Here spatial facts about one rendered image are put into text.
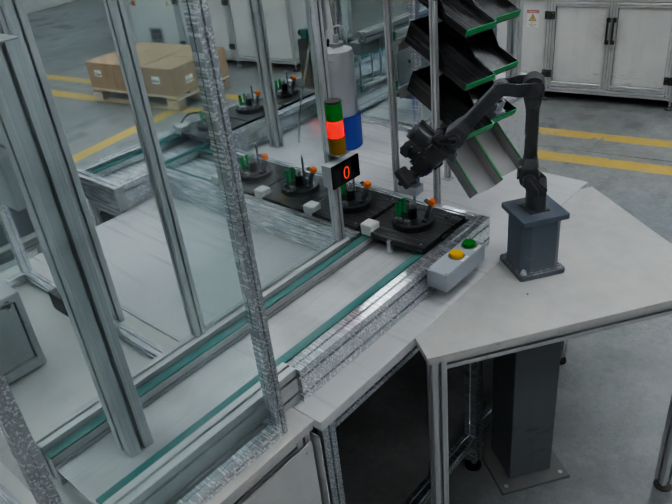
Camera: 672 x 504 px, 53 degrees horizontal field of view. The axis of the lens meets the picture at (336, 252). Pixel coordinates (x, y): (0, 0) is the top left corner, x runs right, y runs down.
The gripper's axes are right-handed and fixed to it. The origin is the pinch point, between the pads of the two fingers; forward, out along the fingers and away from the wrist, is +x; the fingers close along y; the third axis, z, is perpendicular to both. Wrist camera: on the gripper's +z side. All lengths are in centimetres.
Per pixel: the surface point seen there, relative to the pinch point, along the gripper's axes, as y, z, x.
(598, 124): -340, -36, 132
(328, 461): 74, -48, 10
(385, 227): 7.2, -8.1, 14.8
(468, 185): -20.2, -13.0, 0.7
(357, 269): 24.9, -13.5, 16.7
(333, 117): 20.7, 24.7, -9.7
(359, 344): 50, -30, 3
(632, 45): -388, -2, 97
